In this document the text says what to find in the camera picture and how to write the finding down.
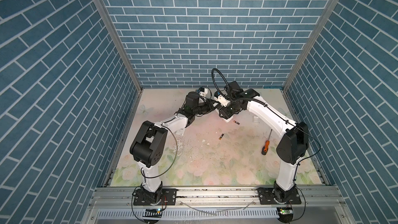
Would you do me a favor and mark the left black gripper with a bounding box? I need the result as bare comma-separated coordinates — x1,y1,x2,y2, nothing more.
192,99,220,116

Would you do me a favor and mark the orange black screwdriver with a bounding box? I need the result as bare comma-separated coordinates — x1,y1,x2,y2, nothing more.
261,130,273,156

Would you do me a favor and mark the white remote with display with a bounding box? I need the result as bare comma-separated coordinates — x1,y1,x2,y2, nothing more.
224,116,233,123

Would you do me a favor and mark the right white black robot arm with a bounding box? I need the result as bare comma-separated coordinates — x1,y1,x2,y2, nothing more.
214,82,309,197

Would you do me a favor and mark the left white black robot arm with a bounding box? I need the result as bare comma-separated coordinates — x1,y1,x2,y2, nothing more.
130,87,215,195

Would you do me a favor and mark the white battery cover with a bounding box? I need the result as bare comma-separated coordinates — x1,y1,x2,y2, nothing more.
253,116,260,123

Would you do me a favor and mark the left circuit board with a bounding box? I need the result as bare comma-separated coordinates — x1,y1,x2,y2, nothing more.
143,209,163,218

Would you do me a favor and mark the circuit board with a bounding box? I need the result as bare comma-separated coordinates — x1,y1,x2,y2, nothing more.
143,209,163,218
278,207,293,215

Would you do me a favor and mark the right circuit board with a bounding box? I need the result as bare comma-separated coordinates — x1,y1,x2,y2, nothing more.
278,207,293,215

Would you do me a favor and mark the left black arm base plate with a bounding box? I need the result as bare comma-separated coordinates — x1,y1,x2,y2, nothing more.
133,187,177,206

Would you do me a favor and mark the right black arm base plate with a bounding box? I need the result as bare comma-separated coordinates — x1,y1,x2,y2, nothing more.
257,186,302,205

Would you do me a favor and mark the white slotted cable duct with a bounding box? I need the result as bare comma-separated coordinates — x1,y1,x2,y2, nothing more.
97,207,279,221

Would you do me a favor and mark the aluminium front rail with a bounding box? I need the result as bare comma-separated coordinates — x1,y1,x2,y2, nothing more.
83,185,354,224

